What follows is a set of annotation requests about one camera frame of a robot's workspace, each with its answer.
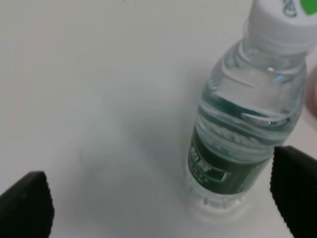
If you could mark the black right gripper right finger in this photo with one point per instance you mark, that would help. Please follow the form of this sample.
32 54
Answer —
293 186

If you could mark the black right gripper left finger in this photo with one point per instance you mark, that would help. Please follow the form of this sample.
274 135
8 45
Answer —
26 208

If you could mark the green label water bottle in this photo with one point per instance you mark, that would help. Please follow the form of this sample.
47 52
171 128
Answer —
250 104

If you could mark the pink square plastic dish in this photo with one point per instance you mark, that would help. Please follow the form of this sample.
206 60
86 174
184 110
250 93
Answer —
311 92

